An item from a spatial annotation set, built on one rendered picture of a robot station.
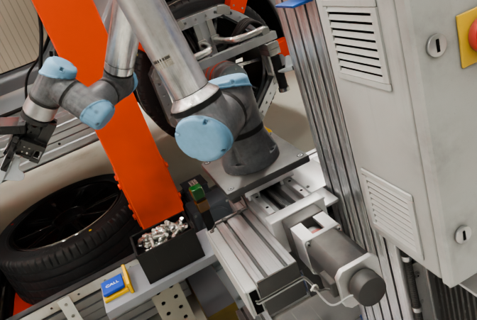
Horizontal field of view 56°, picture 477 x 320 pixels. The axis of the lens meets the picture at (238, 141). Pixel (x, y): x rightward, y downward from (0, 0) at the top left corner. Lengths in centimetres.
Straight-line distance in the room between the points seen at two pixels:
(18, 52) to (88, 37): 447
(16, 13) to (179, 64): 503
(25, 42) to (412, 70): 550
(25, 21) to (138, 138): 445
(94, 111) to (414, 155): 72
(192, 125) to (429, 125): 48
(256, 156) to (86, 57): 65
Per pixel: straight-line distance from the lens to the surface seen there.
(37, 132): 123
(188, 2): 193
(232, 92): 103
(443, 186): 68
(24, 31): 589
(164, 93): 184
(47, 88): 114
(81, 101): 111
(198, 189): 148
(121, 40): 113
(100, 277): 182
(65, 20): 146
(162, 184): 161
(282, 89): 178
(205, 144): 94
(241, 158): 109
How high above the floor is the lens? 132
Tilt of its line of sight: 23 degrees down
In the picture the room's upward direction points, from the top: 19 degrees counter-clockwise
